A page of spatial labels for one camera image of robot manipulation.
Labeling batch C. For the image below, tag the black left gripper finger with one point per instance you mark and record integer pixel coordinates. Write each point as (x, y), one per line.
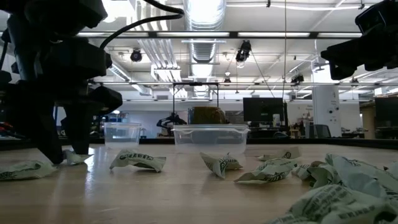
(40, 124)
(79, 130)

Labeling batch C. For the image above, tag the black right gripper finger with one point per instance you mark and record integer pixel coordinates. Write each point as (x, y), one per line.
(348, 51)
(340, 70)

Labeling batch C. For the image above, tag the pile of packets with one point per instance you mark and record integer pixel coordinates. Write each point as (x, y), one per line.
(335, 205)

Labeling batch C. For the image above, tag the black background robot arm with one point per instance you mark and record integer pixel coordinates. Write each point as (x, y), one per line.
(171, 120)

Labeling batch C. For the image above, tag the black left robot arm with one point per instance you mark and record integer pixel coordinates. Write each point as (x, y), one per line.
(46, 12)

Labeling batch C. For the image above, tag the white pillar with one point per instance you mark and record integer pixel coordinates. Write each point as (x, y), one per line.
(326, 109)

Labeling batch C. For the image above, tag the small clear plastic cup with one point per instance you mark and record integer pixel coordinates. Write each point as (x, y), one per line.
(122, 137)

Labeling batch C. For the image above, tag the black computer monitor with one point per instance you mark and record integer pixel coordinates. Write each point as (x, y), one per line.
(264, 109)
(387, 112)

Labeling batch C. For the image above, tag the dark office chair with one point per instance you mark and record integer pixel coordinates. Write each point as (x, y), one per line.
(320, 131)

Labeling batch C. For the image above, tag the overhead light bar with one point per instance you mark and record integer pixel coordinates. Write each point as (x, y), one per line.
(192, 34)
(264, 84)

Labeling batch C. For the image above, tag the white bottle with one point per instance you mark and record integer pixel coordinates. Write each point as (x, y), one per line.
(276, 119)

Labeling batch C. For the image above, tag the black round ceiling lamp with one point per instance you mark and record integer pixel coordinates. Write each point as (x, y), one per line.
(136, 56)

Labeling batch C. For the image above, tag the green brown ceramic mug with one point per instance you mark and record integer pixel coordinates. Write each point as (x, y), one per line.
(206, 115)

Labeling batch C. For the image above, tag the large clear plastic container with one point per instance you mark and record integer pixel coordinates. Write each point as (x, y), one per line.
(211, 140)

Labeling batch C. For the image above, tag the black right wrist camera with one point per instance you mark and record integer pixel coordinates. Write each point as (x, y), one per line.
(379, 17)

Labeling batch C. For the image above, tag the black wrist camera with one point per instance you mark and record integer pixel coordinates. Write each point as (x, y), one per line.
(379, 17)
(74, 59)

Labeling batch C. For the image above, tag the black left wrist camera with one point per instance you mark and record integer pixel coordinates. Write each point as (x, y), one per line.
(74, 59)

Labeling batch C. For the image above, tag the black overhead camera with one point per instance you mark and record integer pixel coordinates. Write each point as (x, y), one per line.
(244, 51)

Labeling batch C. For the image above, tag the silver ventilation duct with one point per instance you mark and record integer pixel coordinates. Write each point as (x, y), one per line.
(203, 18)

